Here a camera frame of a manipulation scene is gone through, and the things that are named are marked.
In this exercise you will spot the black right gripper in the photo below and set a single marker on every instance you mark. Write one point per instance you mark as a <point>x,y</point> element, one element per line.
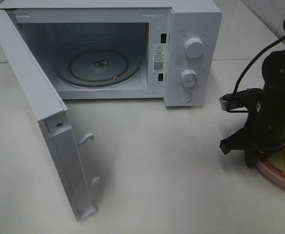
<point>265,126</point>

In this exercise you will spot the pink round plate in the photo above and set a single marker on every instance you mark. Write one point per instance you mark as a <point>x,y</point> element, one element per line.
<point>271,173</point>

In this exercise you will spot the round white door button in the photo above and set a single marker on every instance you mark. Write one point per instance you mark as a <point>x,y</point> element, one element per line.
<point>184,97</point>

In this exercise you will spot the white microwave door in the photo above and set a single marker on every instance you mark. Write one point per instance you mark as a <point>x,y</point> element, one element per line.
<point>50,113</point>

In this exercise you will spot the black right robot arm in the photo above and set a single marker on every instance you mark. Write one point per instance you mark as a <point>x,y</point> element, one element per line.
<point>273,73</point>

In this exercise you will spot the lower white timer knob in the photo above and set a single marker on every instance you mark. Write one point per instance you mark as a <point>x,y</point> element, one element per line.
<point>188,78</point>

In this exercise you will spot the upper white power knob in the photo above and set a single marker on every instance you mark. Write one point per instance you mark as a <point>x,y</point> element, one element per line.
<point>194,47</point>

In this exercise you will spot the white microwave oven body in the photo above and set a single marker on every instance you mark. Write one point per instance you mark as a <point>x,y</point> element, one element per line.
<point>55,28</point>

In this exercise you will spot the warning label sticker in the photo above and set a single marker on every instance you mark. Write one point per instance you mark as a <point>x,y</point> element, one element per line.
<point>159,53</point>

